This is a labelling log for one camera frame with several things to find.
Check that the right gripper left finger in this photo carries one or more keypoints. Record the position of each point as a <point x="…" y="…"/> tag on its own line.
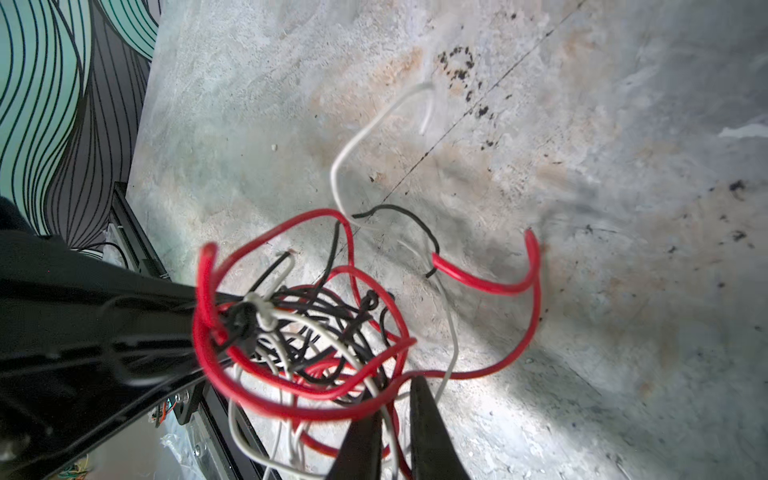
<point x="360" y="454"/>

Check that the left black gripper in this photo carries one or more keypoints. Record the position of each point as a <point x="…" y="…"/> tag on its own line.
<point x="87" y="347"/>

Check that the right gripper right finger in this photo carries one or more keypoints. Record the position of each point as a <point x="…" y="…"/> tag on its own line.
<point x="432" y="453"/>

